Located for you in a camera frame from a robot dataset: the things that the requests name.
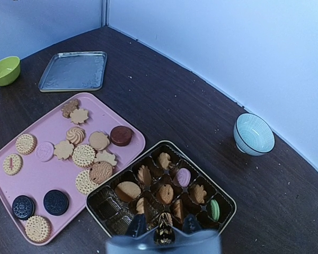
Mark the silver metal tin lid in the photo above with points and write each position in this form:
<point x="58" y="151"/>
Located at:
<point x="74" y="72"/>

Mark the green round cookie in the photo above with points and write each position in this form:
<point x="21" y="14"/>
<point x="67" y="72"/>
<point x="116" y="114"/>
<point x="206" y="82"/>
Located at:
<point x="215" y="210"/>

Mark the gold cookie tin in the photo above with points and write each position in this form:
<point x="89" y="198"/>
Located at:
<point x="146" y="188"/>

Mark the pink round cookie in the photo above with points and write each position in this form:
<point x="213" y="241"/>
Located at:
<point x="45" y="151"/>
<point x="182" y="177"/>

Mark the swirl butter cookie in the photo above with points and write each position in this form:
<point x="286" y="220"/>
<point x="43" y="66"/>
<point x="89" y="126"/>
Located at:
<point x="75" y="135"/>

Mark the pale blue ceramic bowl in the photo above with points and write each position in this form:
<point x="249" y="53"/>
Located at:
<point x="252" y="135"/>

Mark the pink tray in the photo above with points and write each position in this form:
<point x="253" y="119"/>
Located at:
<point x="36" y="178"/>

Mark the black sandwich cookie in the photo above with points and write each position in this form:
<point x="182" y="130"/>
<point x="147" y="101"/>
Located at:
<point x="55" y="202"/>
<point x="23" y="207"/>

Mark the yellow round cookie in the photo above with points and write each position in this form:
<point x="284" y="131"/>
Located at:
<point x="38" y="229"/>

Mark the green bowl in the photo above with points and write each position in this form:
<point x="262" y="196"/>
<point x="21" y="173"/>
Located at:
<point x="10" y="68"/>

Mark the aluminium corner post left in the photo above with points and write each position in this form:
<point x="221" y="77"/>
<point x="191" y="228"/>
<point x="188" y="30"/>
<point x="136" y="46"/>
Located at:
<point x="105" y="12"/>

